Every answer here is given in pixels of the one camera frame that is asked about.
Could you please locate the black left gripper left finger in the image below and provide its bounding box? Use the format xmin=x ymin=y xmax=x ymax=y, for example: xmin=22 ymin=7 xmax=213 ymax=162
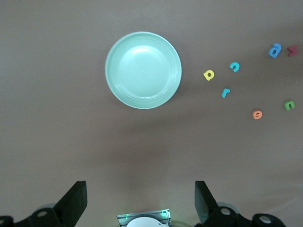
xmin=0 ymin=181 xmax=88 ymax=227

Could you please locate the blue foam letter a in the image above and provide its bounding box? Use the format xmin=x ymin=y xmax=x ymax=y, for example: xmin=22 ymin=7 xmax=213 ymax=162
xmin=268 ymin=43 xmax=282 ymax=58

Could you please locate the teal foam letter c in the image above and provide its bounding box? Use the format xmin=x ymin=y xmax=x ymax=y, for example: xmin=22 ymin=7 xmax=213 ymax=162
xmin=229 ymin=61 xmax=241 ymax=73

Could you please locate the yellow letter p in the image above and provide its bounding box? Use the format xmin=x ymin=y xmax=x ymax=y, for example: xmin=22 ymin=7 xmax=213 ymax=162
xmin=203 ymin=70 xmax=215 ymax=82

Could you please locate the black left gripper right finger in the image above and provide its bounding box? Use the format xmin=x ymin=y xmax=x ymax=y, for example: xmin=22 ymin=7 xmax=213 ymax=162
xmin=194 ymin=181 xmax=288 ymax=227

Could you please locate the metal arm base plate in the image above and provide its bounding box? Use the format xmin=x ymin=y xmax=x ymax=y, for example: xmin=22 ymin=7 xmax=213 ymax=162
xmin=116 ymin=208 xmax=171 ymax=227

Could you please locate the green plate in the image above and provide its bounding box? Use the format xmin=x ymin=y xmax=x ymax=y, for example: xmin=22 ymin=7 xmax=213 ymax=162
xmin=104 ymin=31 xmax=183 ymax=110

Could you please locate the red foam letter m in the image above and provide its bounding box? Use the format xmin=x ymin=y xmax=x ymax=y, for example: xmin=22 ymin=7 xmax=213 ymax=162
xmin=286 ymin=44 xmax=299 ymax=57

